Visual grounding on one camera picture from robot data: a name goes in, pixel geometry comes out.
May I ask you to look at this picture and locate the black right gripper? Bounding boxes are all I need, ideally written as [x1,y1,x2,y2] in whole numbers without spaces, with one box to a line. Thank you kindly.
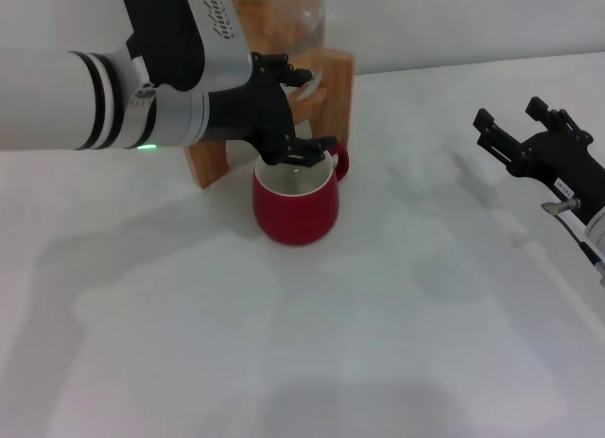
[472,96,605,229]

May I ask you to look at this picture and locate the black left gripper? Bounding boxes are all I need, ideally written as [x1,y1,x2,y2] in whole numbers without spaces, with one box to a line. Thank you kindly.
[205,52,339,169]

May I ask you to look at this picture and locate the red ceramic cup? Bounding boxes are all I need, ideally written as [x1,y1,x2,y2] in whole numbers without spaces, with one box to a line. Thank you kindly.
[251,142,351,247]

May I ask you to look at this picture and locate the wooden dispenser stand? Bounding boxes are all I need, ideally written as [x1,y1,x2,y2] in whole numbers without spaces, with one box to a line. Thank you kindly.
[185,46,356,189]

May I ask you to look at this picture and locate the glass water dispenser jar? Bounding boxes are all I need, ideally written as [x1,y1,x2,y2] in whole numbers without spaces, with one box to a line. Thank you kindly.
[226,0,327,56]

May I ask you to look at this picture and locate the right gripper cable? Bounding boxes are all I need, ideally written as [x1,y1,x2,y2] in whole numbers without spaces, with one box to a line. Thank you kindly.
[541,197,605,288]

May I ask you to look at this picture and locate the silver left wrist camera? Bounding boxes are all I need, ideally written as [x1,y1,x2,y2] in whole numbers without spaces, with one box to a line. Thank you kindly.
[117,0,254,95]

